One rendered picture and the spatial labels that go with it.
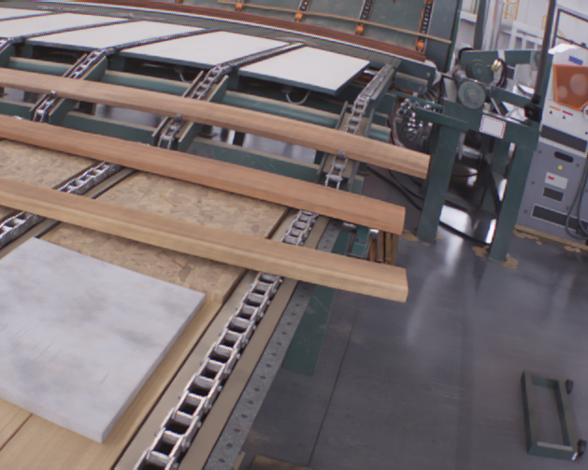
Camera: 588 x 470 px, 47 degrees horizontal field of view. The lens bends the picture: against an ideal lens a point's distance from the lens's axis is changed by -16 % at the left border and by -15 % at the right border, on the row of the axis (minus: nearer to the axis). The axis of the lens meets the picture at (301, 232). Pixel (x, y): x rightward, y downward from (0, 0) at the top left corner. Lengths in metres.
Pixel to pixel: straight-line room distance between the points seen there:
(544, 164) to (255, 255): 4.44
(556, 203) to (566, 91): 0.95
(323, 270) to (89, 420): 0.82
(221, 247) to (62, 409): 0.76
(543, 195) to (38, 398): 5.26
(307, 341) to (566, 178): 3.48
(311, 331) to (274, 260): 1.30
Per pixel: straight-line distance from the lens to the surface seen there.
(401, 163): 2.78
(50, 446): 1.11
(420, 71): 6.22
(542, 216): 6.09
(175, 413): 1.18
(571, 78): 5.98
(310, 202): 2.22
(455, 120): 4.86
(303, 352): 3.07
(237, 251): 1.75
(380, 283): 1.76
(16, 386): 1.20
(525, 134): 4.96
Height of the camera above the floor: 1.51
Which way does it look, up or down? 19 degrees down
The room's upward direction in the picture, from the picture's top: 13 degrees clockwise
